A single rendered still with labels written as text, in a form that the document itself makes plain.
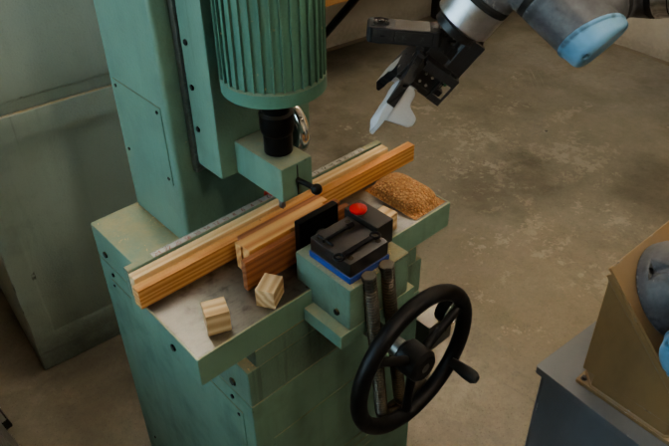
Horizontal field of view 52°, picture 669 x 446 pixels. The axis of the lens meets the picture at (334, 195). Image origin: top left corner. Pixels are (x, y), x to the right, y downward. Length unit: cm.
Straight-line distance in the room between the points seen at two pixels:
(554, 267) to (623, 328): 130
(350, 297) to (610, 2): 57
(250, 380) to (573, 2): 77
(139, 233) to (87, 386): 91
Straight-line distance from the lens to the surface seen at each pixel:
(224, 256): 123
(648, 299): 138
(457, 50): 107
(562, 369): 158
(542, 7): 99
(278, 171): 117
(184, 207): 139
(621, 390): 151
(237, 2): 102
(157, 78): 125
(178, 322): 115
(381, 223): 114
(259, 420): 130
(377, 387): 127
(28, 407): 235
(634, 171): 336
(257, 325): 113
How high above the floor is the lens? 170
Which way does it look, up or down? 35 degrees down
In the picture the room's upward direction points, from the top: 1 degrees counter-clockwise
